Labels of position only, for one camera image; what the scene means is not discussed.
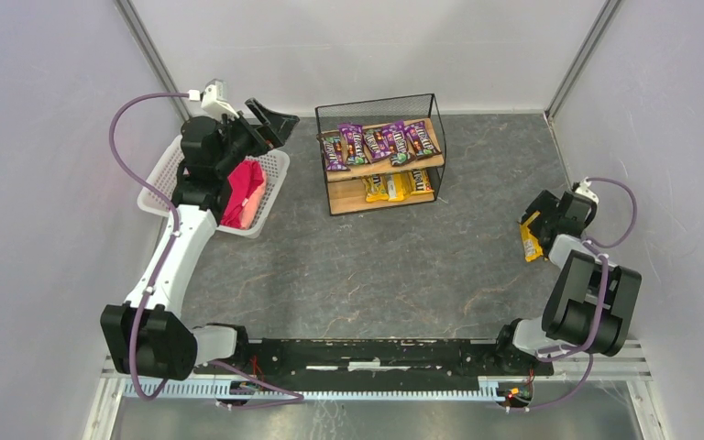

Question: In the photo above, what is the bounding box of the purple candy bag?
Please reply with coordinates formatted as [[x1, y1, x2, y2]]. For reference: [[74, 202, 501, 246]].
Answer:
[[380, 120, 410, 154], [337, 123, 370, 166], [318, 132, 350, 172], [404, 120, 440, 160], [363, 129, 392, 163]]

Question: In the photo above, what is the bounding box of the yellow candy bag backside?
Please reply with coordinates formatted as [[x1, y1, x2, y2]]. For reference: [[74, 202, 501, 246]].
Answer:
[[409, 169, 434, 195]]

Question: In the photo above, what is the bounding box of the yellow M&M candy bag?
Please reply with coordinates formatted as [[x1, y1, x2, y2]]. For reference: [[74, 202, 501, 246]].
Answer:
[[386, 171, 413, 203]]

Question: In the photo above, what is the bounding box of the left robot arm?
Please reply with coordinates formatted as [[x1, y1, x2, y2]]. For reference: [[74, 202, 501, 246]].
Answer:
[[100, 98, 300, 381]]

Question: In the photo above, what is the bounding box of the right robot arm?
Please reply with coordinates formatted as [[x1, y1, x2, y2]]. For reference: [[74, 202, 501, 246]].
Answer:
[[495, 190, 642, 362]]

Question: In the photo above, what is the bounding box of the dark candy bag underneath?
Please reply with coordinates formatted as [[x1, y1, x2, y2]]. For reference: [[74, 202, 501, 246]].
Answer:
[[390, 151, 415, 167]]

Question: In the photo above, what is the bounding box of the pink red cloth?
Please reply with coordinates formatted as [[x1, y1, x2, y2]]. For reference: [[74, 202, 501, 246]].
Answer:
[[220, 160, 268, 230]]

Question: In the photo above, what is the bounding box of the white plastic basket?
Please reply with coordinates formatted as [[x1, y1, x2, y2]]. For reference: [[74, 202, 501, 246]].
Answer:
[[137, 135, 290, 238]]

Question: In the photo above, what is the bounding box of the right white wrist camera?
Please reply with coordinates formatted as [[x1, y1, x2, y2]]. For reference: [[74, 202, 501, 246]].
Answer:
[[572, 179, 600, 205]]

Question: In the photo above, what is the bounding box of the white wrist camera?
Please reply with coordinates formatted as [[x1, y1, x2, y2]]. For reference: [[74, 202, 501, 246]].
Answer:
[[572, 179, 600, 205], [188, 79, 239, 121]]

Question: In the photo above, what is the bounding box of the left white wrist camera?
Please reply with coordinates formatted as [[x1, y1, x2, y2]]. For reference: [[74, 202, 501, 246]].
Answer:
[[188, 79, 239, 121]]

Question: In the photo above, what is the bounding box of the black wire wooden shelf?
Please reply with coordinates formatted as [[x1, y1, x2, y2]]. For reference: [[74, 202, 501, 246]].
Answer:
[[314, 93, 446, 216]]

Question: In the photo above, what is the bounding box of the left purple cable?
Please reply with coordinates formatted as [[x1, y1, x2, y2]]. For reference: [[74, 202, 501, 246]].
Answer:
[[108, 92, 207, 402]]

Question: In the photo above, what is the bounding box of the purple cable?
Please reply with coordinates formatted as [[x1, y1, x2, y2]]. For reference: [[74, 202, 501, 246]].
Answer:
[[108, 92, 207, 402], [506, 177, 639, 413]]

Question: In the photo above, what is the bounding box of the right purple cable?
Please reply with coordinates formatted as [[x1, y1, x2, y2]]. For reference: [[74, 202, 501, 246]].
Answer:
[[506, 177, 639, 413]]

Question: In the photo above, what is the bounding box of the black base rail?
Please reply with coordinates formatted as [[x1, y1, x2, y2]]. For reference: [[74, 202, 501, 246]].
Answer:
[[248, 337, 554, 395]]

